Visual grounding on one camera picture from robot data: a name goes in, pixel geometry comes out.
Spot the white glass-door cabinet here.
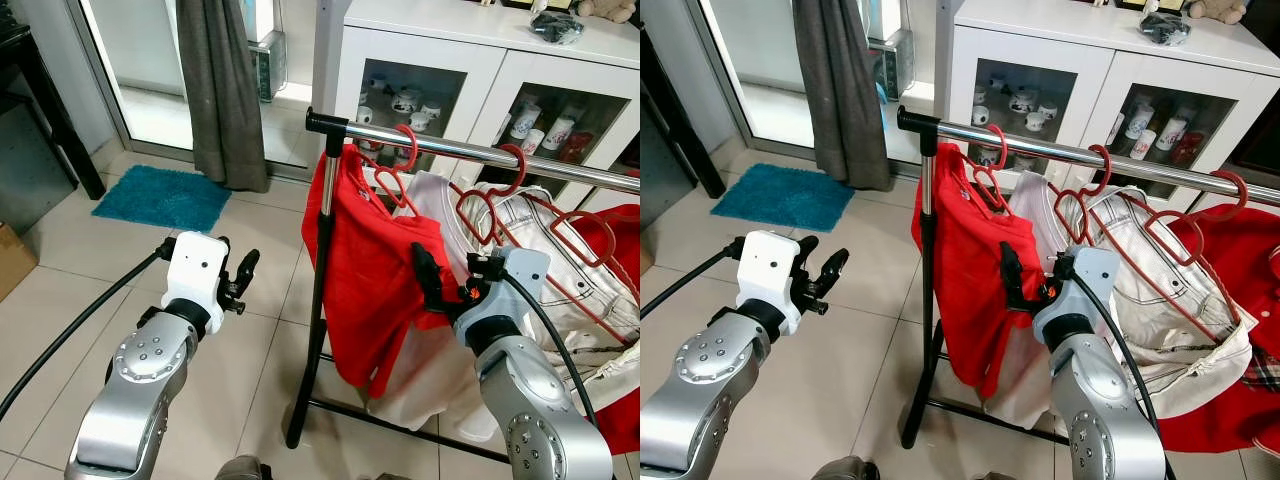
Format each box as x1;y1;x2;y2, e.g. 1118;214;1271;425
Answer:
330;0;641;201
945;0;1280;201

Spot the beige plush toy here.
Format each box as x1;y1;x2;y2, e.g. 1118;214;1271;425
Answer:
1187;0;1248;25
575;0;638;23

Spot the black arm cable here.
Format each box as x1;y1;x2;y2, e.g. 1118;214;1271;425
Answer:
1080;270;1181;480
0;240;173;421
640;240;746;319
498;268;599;429

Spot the grey robot foot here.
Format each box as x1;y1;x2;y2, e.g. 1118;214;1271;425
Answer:
810;456;881;480
213;455;273;480

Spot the black desk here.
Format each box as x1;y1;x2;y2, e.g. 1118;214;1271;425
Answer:
0;0;109;236
640;25;728;236

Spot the red t-shirt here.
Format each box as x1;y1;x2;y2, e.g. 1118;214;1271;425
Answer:
910;143;1051;399
302;143;466;399

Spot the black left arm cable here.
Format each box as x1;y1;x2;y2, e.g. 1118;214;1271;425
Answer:
0;240;173;421
640;240;746;319

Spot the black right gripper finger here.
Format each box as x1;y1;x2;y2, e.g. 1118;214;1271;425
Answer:
997;241;1037;314
410;241;450;314

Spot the black bag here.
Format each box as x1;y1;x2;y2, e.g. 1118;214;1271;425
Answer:
1140;10;1193;46
528;10;586;46

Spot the grey curtain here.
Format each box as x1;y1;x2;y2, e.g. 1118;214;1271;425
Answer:
175;0;271;193
793;0;894;193

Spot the red jacket with plaid lining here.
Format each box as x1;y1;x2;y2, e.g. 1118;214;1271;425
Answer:
575;203;641;456
1160;205;1280;453

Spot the brown cardboard box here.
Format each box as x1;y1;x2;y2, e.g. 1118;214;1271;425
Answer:
0;222;39;301

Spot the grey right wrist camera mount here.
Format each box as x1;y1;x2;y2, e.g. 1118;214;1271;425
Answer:
1035;247;1121;346
455;247;553;351

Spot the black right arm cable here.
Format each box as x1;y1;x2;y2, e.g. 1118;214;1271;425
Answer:
1080;270;1181;480
498;268;599;429

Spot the white denim jacket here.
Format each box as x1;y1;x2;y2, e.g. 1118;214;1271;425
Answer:
990;170;1263;433
368;170;641;443

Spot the teal shaggy floor mat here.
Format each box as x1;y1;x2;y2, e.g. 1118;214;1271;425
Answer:
710;163;856;233
92;165;233;233

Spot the black and chrome clothes rack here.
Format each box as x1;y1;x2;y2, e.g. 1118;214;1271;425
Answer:
285;107;641;466
895;105;1280;451

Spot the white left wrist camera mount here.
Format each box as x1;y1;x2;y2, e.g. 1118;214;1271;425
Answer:
162;232;231;339
737;230;806;339

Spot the aluminium sliding glass door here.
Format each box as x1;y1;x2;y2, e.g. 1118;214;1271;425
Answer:
690;0;951;166
62;0;336;183

